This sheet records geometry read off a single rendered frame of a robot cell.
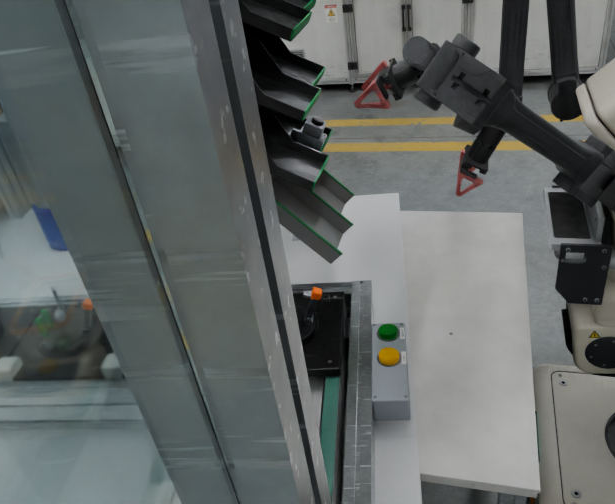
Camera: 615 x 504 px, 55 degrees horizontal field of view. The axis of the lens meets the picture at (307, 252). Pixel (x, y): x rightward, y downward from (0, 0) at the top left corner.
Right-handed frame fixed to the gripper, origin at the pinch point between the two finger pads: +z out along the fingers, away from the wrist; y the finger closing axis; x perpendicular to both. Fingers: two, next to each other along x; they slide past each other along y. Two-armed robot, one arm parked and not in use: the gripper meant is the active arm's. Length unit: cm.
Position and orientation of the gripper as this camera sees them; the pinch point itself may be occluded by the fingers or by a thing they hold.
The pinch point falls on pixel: (362, 95)
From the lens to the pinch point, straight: 140.0
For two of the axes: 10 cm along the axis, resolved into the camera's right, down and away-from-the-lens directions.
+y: -2.5, 6.0, -7.6
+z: -8.1, 3.0, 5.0
